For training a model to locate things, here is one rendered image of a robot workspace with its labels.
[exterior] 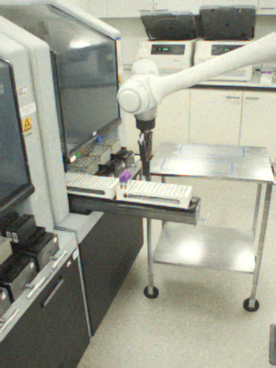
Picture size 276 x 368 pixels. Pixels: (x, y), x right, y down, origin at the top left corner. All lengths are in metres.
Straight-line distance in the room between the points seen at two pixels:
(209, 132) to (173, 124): 0.37
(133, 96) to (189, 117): 2.67
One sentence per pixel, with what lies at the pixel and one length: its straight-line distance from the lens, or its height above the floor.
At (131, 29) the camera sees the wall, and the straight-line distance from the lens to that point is 4.44.
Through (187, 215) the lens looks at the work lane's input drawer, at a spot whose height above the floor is 0.80.
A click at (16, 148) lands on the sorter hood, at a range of 1.21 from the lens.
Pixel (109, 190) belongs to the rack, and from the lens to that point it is 1.49.
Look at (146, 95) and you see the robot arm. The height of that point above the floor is 1.29.
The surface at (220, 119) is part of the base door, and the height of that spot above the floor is 0.53.
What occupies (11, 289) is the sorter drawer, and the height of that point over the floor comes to 0.79.
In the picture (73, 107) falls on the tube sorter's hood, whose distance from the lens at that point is 1.52.
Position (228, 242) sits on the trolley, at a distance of 2.20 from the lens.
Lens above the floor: 1.52
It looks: 26 degrees down
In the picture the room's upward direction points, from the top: 2 degrees counter-clockwise
